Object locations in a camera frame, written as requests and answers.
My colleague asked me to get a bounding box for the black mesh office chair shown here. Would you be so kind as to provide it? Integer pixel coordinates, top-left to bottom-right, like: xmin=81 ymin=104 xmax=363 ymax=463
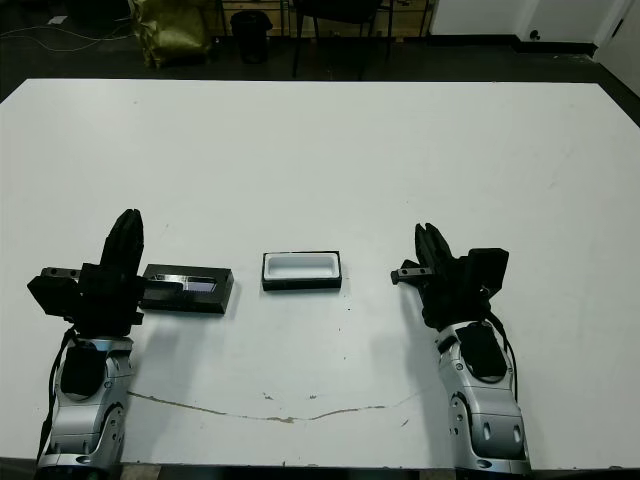
xmin=289 ymin=0 xmax=401 ymax=81

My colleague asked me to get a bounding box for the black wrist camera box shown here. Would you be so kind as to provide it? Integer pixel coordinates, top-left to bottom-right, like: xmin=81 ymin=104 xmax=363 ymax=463
xmin=468 ymin=246 xmax=510 ymax=297
xmin=27 ymin=275 xmax=84 ymax=319

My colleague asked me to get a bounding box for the yellow-green crumpled sack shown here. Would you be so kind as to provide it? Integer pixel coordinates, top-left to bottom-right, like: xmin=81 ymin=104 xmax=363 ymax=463
xmin=129 ymin=0 xmax=214 ymax=69

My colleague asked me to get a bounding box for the black box base white inlay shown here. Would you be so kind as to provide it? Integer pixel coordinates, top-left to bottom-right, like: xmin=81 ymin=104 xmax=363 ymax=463
xmin=260 ymin=249 xmax=344 ymax=293

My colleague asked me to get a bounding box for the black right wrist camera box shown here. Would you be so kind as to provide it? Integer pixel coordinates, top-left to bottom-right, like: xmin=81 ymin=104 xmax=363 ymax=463
xmin=468 ymin=246 xmax=510 ymax=297

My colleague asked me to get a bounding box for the white door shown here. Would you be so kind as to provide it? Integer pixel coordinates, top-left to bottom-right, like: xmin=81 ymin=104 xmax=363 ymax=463
xmin=593 ymin=0 xmax=640 ymax=65

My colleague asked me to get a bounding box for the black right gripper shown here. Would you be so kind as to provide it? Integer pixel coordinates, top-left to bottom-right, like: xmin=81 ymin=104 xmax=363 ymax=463
xmin=391 ymin=223 xmax=501 ymax=331

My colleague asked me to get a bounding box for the black glossy box lid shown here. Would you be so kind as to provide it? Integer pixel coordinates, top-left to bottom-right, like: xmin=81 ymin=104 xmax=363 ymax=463
xmin=138 ymin=263 xmax=236 ymax=317

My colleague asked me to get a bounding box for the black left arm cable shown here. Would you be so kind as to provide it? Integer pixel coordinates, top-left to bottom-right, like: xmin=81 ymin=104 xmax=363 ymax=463
xmin=37 ymin=327 xmax=74 ymax=461

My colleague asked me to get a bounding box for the black trash bin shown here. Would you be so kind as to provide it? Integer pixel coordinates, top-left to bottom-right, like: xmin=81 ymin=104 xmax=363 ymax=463
xmin=229 ymin=10 xmax=274 ymax=64

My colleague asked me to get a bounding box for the thin white floor cable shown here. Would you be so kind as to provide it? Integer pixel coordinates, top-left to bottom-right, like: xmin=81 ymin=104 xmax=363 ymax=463
xmin=0 ymin=23 xmax=137 ymax=52

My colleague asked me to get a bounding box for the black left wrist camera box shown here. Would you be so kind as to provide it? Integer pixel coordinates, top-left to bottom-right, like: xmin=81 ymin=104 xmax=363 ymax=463
xmin=27 ymin=275 xmax=84 ymax=319

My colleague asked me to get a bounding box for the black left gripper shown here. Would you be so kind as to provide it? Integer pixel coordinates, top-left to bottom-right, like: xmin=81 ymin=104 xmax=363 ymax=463
xmin=42 ymin=207 xmax=147 ymax=336

